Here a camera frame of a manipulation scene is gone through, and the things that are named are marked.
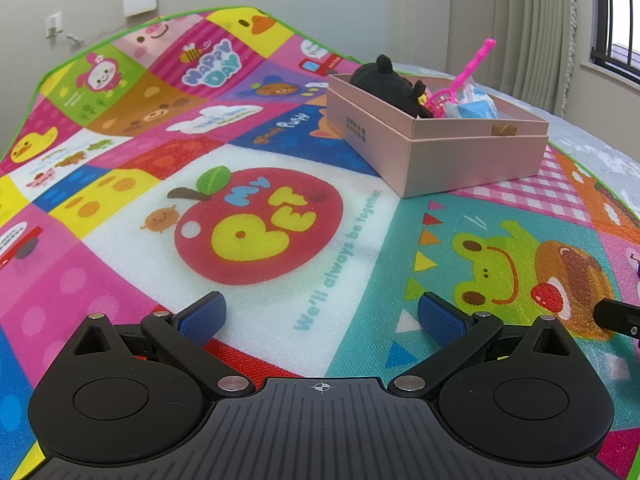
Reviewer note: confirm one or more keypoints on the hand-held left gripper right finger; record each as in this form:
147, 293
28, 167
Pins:
442, 317

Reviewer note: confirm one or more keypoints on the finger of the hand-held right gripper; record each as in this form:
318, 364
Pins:
620, 320

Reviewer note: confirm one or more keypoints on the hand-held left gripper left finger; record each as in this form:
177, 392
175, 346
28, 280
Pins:
205, 317

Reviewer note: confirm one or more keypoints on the pink cardboard box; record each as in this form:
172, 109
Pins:
470, 160

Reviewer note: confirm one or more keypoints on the blue and white tissue packet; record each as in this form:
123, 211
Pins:
475, 109

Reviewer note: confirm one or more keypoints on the black plush toy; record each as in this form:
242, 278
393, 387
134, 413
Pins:
385, 85

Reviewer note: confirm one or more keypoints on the pink plastic scoop net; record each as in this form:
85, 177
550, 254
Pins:
470, 67

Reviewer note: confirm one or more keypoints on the colourful cartoon play mat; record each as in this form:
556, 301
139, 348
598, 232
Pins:
300, 175

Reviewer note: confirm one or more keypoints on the beige curtain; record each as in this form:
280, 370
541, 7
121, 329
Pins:
525, 25

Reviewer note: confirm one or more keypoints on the window with black bars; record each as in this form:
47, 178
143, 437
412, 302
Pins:
607, 10

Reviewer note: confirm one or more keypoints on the white wall socket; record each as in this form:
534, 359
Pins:
52, 22

